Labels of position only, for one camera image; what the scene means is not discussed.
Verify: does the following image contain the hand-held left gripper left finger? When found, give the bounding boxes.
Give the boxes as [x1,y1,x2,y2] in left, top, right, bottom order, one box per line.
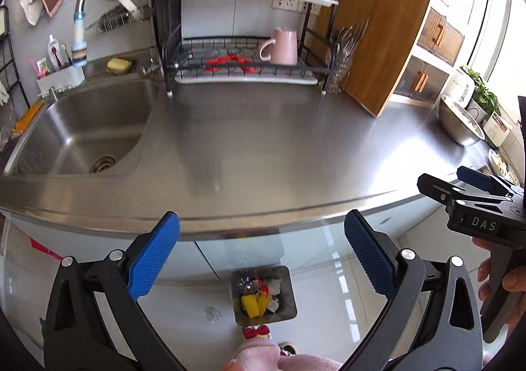
[43,211,181,371]

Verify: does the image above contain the red scissors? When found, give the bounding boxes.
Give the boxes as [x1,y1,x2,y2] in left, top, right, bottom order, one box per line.
[205,53,252,73]

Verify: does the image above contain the orange cleaning brush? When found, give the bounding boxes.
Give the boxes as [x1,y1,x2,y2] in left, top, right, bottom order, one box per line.
[12,102,44,136]

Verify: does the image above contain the small yellow foam fruit net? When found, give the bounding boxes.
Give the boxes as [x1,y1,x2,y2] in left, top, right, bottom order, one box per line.
[241,294,258,318]

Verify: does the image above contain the black wire dish rack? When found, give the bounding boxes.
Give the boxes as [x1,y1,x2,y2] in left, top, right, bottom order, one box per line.
[154,0,354,97]

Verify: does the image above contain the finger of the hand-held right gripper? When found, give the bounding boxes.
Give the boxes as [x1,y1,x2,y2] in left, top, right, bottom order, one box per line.
[457,166,526,201]
[417,174,462,208]

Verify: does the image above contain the white box with label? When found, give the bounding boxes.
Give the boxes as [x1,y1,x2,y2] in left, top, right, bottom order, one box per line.
[483,112,513,148]

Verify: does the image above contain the white drawer cabinet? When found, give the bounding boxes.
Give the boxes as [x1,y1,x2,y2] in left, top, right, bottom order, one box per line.
[390,0,494,103]

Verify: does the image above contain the stainless steel bowl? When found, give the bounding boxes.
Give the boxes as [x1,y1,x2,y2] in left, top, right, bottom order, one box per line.
[438,94,487,147]

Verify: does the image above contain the white electric kettle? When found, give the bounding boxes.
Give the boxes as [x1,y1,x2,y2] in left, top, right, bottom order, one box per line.
[444,67,476,107]

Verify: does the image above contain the plate of food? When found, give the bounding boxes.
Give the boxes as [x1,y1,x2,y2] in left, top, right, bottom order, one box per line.
[489,149,521,187]

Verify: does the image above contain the steel trash bin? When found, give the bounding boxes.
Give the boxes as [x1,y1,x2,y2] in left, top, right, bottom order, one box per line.
[229,265,298,325]

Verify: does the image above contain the bunch of steel forks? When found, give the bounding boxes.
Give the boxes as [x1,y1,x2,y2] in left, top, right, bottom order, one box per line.
[329,18,370,64]

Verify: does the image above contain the white bottle red label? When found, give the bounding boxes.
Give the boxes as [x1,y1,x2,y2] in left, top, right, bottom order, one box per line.
[48,35,62,70]

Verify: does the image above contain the green potted plant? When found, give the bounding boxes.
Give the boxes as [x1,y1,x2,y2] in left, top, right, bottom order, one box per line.
[460,65,500,113]

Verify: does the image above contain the steel faucet with filter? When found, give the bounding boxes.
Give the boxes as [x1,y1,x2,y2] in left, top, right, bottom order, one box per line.
[72,0,163,78]

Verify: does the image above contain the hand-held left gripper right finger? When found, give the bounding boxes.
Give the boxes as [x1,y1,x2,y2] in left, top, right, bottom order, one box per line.
[341,210,486,371]

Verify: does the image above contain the stainless steel sink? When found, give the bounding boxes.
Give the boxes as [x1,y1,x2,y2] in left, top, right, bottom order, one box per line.
[4,79,160,178]

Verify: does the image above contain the wire wall basket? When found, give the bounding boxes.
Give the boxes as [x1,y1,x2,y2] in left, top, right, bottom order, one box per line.
[85,5,153,33]

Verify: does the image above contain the white sink caddy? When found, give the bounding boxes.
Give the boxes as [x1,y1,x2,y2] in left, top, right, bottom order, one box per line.
[37,65,85,93]

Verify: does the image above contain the wooden cutting board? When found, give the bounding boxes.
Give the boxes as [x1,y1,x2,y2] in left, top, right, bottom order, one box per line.
[310,0,442,117]

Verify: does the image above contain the person's right hand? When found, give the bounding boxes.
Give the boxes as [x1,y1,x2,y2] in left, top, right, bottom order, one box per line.
[472,235,526,330]

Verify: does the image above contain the glass cutlery holder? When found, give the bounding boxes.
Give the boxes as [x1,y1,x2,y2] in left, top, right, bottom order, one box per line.
[324,51,350,95]

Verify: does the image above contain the pink mug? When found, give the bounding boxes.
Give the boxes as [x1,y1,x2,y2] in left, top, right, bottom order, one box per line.
[259,27,298,66]

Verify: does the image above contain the black wire shelf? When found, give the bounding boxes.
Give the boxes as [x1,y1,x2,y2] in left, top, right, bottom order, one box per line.
[0,5,32,109]

